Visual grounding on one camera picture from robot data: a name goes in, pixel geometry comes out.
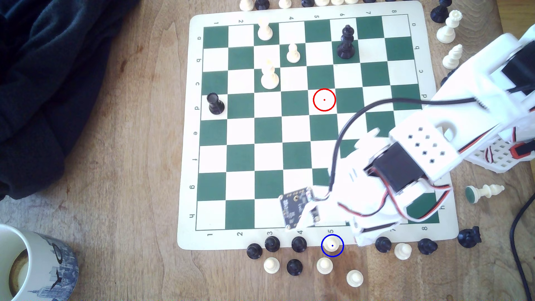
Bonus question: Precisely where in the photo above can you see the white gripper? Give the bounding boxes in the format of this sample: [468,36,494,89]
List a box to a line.
[330,130,452,247]

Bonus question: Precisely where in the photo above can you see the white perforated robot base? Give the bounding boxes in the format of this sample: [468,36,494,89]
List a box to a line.
[464,134,535,174]

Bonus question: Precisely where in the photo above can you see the black chess knight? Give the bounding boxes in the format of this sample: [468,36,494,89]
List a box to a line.
[457,226,482,248]

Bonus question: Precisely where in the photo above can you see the green and white chess mat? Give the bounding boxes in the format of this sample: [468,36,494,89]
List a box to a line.
[177,0,459,251]

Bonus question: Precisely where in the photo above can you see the white piece with green felt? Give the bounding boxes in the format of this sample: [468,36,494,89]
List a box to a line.
[465,184,505,205]

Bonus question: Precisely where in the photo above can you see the black chess bishop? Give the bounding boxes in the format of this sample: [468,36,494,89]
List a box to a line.
[440,67,458,88]

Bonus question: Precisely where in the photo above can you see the black chess king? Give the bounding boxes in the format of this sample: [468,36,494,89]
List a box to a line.
[337,25,356,59]

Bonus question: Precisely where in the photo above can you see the black chess rook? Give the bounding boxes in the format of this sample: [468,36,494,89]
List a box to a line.
[207,93,226,115]

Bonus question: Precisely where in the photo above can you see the white chess queen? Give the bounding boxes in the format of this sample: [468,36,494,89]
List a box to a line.
[437,10,463,44]

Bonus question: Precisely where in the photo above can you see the black chess piece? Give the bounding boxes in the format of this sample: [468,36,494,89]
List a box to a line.
[431,0,453,23]

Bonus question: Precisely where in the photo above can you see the white mug with skyline print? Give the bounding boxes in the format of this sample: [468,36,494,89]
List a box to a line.
[0,224,79,301]

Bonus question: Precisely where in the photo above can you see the dark blue cloth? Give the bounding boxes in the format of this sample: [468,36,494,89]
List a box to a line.
[0,0,140,200]

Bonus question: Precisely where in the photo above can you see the red white black gripper wires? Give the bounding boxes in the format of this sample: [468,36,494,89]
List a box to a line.
[338,176,454,223]

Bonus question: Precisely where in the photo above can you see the black camera circuit board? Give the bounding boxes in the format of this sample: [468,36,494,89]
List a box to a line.
[279,187,314,230]

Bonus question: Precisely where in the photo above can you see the red white black arm wires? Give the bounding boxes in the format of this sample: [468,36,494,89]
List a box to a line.
[456,125,519,168]

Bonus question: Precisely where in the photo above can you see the black camera cable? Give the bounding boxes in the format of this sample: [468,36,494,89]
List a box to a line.
[327,97,479,193]

